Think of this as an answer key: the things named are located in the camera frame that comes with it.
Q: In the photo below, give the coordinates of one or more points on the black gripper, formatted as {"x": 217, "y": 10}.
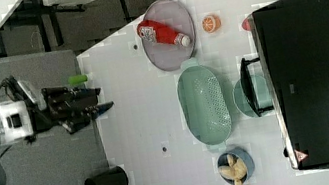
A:
{"x": 73, "y": 109}

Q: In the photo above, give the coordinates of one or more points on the mint green oval strainer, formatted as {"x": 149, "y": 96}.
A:
{"x": 203, "y": 104}

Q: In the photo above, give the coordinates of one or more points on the green cylinder object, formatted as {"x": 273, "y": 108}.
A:
{"x": 77, "y": 79}

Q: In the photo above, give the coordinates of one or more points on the black cylinder cup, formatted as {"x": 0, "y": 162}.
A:
{"x": 112, "y": 176}

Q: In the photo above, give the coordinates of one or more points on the red ketchup bottle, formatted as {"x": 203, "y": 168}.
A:
{"x": 153, "y": 31}

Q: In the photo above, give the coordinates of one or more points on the grey round plate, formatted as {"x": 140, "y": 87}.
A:
{"x": 169, "y": 57}

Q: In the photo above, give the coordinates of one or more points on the orange slice toy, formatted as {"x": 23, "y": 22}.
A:
{"x": 211, "y": 23}

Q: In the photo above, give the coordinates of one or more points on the blue bowl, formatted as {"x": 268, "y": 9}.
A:
{"x": 239, "y": 155}

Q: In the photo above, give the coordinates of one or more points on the yellow banana toy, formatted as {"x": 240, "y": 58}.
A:
{"x": 235, "y": 169}

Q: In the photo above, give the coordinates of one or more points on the pink strawberry toy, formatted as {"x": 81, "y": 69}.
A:
{"x": 245, "y": 25}

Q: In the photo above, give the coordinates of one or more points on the black toaster oven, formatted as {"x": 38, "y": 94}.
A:
{"x": 292, "y": 42}

